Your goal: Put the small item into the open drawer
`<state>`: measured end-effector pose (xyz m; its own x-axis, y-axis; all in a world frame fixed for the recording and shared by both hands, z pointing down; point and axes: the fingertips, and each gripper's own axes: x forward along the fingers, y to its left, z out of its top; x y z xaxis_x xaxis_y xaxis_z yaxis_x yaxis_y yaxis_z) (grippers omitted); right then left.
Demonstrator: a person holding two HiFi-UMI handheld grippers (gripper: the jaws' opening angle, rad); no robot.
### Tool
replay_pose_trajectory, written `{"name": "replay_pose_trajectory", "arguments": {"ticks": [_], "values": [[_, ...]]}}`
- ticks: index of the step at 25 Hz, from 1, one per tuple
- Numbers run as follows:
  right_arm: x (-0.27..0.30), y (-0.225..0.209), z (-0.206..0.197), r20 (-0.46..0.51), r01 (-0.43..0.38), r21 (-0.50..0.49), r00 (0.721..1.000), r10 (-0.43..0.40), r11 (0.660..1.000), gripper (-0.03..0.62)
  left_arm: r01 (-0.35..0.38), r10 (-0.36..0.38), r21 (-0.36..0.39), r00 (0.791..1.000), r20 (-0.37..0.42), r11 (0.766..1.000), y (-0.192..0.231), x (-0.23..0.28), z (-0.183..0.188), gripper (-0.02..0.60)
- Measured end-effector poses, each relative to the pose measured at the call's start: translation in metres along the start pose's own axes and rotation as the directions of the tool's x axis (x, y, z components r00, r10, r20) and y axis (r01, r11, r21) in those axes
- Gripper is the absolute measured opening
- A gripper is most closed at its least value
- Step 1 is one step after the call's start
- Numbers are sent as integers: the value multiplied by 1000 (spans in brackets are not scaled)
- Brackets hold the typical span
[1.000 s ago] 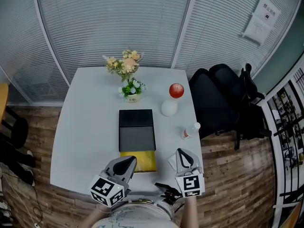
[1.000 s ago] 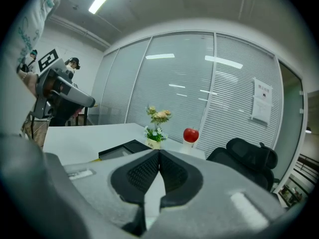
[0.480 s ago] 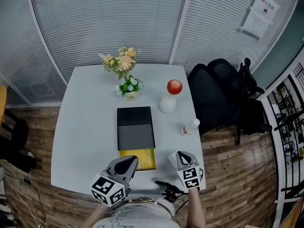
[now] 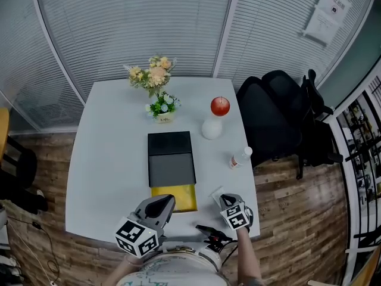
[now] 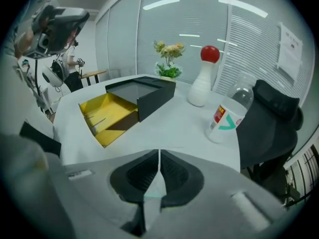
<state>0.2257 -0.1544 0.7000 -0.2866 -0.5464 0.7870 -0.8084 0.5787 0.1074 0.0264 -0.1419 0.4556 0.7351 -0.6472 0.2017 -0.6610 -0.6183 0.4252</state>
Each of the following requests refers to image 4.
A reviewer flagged peach flower bouquet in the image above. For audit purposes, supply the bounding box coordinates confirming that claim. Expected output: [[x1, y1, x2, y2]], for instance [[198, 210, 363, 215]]
[[123, 54, 177, 98]]

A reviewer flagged orange chair white frame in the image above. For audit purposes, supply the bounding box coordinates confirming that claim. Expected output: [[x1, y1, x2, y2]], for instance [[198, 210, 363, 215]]
[[308, 248, 381, 286]]

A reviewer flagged small potted green plant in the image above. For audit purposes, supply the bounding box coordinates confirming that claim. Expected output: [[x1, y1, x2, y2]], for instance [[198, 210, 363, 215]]
[[145, 91, 182, 124]]

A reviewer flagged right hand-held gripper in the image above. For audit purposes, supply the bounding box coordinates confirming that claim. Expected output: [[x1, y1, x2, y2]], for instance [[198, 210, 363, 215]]
[[219, 192, 254, 232]]

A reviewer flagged black box yellow drawer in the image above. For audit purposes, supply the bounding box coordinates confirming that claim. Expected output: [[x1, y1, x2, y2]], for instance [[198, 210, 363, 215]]
[[147, 130, 199, 213]]

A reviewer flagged black waist-mounted device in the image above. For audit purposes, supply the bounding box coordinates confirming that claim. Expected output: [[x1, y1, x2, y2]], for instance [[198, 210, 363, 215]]
[[195, 224, 235, 253]]

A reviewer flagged white printed paper sheet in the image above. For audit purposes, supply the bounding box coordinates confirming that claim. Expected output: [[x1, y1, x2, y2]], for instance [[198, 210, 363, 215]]
[[302, 6, 340, 47]]

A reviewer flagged white paper sign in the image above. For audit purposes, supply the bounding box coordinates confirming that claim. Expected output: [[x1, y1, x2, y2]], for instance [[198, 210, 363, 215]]
[[317, 0, 352, 23]]

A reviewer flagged person's right forearm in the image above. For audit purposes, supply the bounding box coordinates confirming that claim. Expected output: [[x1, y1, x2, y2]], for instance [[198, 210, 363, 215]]
[[235, 226, 266, 286]]

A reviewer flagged black mesh office chair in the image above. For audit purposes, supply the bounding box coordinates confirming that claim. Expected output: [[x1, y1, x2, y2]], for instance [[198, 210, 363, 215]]
[[236, 76, 301, 168]]

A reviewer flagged clear bottle red label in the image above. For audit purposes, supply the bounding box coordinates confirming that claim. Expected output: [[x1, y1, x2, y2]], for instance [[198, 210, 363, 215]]
[[229, 146, 253, 170]]

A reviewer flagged round wooden table black base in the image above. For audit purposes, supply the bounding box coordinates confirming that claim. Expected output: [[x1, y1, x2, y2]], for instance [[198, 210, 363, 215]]
[[0, 107, 38, 190]]

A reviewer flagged black office chair with headrest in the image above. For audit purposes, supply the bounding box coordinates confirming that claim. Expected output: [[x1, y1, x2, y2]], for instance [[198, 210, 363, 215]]
[[261, 69, 345, 181]]

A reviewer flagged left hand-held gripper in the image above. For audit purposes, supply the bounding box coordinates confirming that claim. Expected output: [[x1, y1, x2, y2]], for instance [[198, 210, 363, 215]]
[[115, 194, 176, 259]]

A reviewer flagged small white packet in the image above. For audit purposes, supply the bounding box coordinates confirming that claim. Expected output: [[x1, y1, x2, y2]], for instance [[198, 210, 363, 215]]
[[208, 185, 227, 204]]

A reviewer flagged white round vase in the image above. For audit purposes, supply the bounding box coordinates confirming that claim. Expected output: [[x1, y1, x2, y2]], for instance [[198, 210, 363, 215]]
[[201, 118, 223, 141]]

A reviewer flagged person's white printed shirt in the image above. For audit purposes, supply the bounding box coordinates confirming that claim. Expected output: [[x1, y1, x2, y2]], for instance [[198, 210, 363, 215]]
[[115, 241, 230, 286]]

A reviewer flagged red apple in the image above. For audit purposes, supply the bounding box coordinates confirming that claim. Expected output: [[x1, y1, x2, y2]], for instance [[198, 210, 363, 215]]
[[210, 96, 231, 117]]

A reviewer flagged person's left forearm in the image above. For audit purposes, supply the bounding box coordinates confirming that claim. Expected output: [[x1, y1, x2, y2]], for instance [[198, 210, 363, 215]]
[[102, 254, 143, 286]]

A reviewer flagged black cable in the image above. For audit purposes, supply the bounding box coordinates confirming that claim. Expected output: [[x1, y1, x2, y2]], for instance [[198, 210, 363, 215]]
[[5, 216, 60, 281]]

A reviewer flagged white shelf black grid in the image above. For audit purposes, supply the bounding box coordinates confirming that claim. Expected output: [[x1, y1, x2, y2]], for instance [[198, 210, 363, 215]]
[[330, 70, 381, 286]]

